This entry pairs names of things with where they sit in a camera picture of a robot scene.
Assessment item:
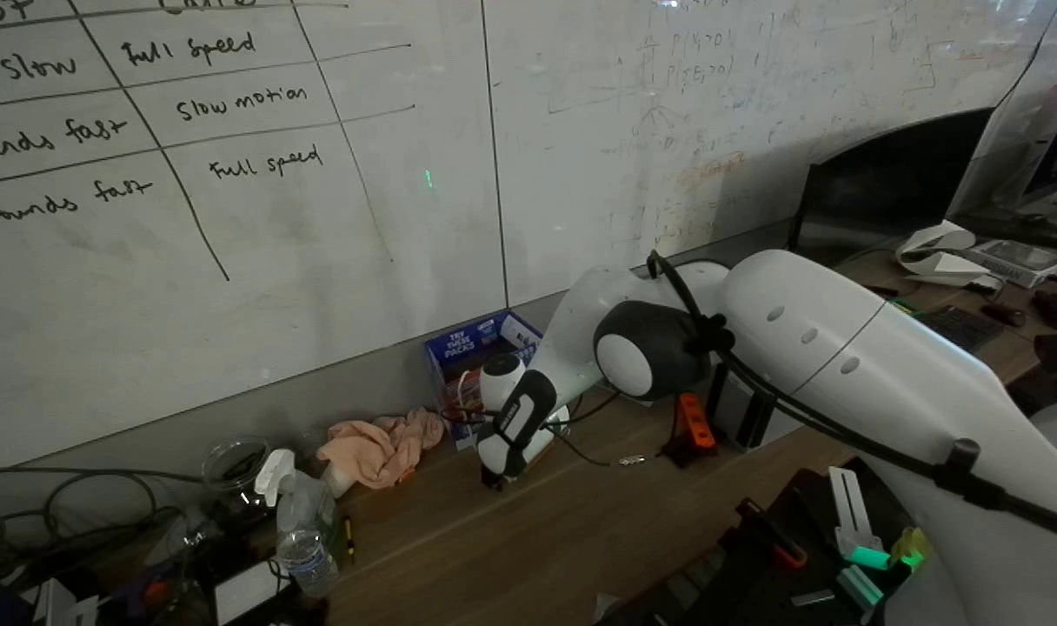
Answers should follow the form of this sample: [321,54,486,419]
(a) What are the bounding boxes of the black tool case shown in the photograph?
[594,464,943,626]

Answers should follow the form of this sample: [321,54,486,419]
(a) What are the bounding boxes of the crumpled white papers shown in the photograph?
[895,215,1057,294]

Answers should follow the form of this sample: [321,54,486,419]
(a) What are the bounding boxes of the green spray bottle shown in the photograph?
[251,446,343,549]

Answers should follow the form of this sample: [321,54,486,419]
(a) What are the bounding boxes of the whiteboard panel with handwriting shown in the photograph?
[0,0,513,474]

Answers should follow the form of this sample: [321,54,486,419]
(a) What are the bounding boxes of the clear water bottle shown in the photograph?
[268,524,343,605]

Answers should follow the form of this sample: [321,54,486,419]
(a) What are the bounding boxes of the black cable bundle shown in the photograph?
[0,464,262,561]

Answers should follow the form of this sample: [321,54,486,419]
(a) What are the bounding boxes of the yellow highlighter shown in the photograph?
[886,522,938,577]

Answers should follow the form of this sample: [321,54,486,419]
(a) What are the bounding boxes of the green marker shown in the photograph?
[843,535,898,577]
[834,562,890,617]

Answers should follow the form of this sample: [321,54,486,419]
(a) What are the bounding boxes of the orange block with holes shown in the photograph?
[674,391,720,453]

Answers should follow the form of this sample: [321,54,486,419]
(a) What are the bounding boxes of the pink cloth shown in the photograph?
[313,408,453,497]

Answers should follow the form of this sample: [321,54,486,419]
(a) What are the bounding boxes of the white plastic piece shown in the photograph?
[825,464,878,552]

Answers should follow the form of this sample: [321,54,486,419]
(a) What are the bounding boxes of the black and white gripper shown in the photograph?
[475,365,564,484]

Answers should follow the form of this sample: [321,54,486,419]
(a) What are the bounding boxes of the red tool handle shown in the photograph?
[734,497,815,574]

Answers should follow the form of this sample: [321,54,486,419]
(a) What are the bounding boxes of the black flat piece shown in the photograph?
[660,428,710,469]

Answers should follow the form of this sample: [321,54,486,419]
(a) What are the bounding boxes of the black monitor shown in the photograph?
[795,104,1002,256]

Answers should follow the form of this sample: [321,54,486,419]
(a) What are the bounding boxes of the grey organiser case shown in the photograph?
[714,365,779,453]

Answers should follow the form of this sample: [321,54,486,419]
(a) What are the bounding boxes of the dangling black cable with plug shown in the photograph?
[545,419,652,474]

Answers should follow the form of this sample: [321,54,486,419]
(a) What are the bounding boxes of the white card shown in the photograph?
[211,556,284,626]

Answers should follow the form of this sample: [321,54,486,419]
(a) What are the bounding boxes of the blue cardboard box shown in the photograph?
[422,306,545,448]

